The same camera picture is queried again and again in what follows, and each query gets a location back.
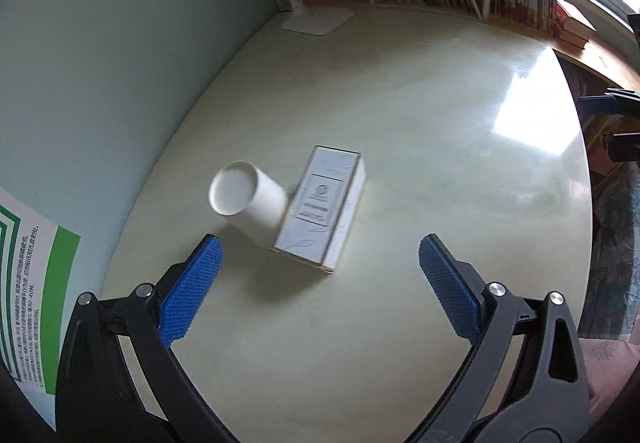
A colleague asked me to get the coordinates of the white box with gold trim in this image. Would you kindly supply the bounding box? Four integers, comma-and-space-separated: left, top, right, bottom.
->
272, 144, 367, 274

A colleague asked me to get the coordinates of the green and white wall poster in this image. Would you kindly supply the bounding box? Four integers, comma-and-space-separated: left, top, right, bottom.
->
0, 188, 82, 396

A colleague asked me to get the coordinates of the pink cloth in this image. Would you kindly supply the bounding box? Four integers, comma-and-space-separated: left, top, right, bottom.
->
580, 338, 640, 424

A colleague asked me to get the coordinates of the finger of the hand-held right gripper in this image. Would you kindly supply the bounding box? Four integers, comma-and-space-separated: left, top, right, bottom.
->
579, 87, 640, 115
606, 130, 640, 165

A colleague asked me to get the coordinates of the blue patterned cloth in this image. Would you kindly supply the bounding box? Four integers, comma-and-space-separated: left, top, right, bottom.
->
580, 163, 640, 339

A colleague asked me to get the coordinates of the white paper cup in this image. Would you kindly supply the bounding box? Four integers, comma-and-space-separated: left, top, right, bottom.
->
207, 160, 290, 246

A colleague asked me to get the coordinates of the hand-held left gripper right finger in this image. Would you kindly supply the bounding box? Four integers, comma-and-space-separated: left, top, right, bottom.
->
405, 233, 591, 443

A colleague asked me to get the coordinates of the stack of red books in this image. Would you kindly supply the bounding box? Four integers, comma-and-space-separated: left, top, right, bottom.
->
552, 0, 598, 49

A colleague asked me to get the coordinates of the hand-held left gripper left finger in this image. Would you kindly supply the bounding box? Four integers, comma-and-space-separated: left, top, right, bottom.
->
55, 233, 236, 443

